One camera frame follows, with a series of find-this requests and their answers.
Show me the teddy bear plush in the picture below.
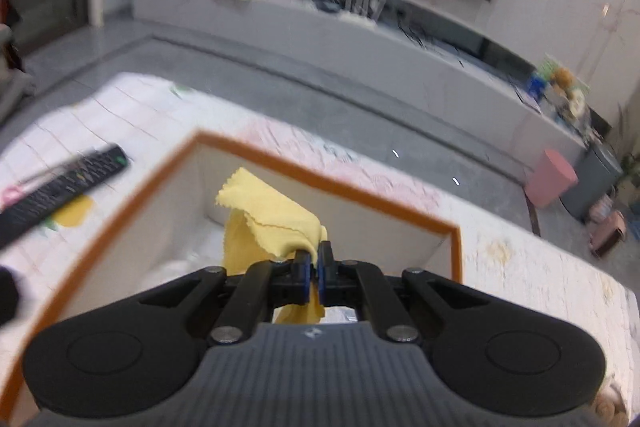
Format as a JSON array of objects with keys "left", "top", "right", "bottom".
[{"left": 550, "top": 67, "right": 575, "bottom": 96}]

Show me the pink space heater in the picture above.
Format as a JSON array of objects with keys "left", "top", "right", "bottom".
[{"left": 589, "top": 210, "right": 627, "bottom": 258}]

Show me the grey trash bin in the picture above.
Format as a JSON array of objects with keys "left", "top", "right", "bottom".
[{"left": 560, "top": 143, "right": 623, "bottom": 221}]

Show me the yellow cleaning cloth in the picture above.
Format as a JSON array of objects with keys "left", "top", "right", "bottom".
[{"left": 214, "top": 166, "right": 330, "bottom": 325}]

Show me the orange cardboard storage box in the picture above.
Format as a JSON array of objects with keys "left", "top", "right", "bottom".
[{"left": 1, "top": 133, "right": 462, "bottom": 426}]

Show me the white wifi router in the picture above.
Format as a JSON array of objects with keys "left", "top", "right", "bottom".
[{"left": 338, "top": 0, "right": 386, "bottom": 27}]

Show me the white marble TV console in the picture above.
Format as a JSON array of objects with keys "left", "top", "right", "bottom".
[{"left": 132, "top": 0, "right": 586, "bottom": 167}]

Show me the black remote control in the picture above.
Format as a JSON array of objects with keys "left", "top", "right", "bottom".
[{"left": 1, "top": 144, "right": 129, "bottom": 248}]

